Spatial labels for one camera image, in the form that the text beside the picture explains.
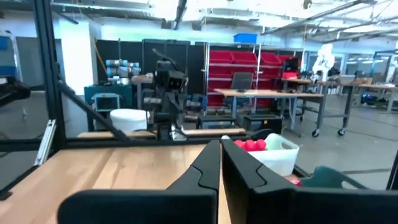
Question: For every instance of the black room divider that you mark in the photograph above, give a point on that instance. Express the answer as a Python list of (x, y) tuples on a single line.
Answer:
[(130, 53)]

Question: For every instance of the black equipment box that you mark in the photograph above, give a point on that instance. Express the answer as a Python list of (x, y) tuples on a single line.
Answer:
[(262, 124), (216, 123)]

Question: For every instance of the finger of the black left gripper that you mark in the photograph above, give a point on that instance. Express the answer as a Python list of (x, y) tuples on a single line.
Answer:
[(176, 102), (169, 102)]

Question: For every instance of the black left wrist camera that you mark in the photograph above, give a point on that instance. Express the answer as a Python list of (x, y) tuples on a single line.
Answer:
[(175, 84)]

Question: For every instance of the wooden table on wheels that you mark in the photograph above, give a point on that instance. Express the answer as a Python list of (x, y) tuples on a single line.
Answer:
[(264, 92)]

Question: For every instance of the black office chair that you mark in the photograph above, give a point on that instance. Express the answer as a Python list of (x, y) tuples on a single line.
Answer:
[(242, 81)]

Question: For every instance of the blue plastic crate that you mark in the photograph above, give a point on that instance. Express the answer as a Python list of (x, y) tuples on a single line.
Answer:
[(245, 38)]

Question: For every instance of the silver metal bracket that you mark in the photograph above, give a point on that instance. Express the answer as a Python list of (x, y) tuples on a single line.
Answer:
[(46, 140)]

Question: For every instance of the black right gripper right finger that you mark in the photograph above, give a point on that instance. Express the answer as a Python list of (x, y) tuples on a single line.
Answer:
[(311, 207)]

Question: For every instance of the white plastic bin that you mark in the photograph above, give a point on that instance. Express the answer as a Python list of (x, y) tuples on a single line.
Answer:
[(276, 161)]

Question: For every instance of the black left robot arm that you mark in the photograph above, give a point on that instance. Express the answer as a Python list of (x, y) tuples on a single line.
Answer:
[(161, 119)]

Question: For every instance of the red storage bin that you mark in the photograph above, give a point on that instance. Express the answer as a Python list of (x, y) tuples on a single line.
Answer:
[(270, 59), (245, 58), (221, 57)]

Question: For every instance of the white bucket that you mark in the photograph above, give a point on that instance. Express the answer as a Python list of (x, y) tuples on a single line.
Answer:
[(129, 119)]

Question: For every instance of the teal equipment cart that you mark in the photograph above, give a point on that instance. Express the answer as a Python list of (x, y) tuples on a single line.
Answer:
[(124, 93)]

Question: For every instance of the wooden work table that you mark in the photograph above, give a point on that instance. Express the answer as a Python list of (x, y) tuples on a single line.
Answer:
[(373, 85)]

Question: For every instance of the black equipment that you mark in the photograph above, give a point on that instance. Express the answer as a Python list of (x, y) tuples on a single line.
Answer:
[(12, 90)]

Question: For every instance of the metal shelf rack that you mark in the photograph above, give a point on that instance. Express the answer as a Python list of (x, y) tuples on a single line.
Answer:
[(258, 67)]

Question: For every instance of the white humanoid robot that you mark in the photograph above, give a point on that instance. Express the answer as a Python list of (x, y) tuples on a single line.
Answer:
[(325, 59)]

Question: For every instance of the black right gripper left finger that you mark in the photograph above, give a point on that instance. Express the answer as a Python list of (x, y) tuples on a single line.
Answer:
[(140, 207)]

